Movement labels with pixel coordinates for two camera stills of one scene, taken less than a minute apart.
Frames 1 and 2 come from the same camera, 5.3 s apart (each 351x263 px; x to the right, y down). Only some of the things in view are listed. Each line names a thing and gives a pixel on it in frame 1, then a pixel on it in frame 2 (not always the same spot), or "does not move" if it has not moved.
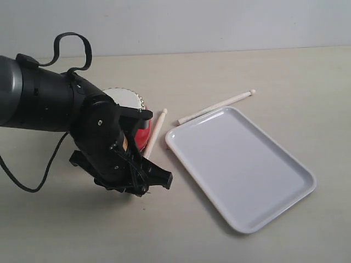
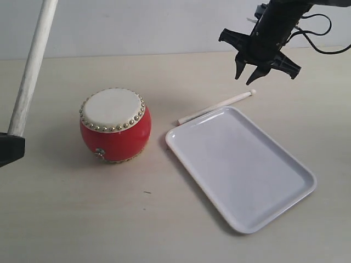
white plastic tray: (249, 176) does not move
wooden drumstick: (154, 135) to (35, 61)
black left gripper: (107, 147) to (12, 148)
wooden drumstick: (251, 93) does not move
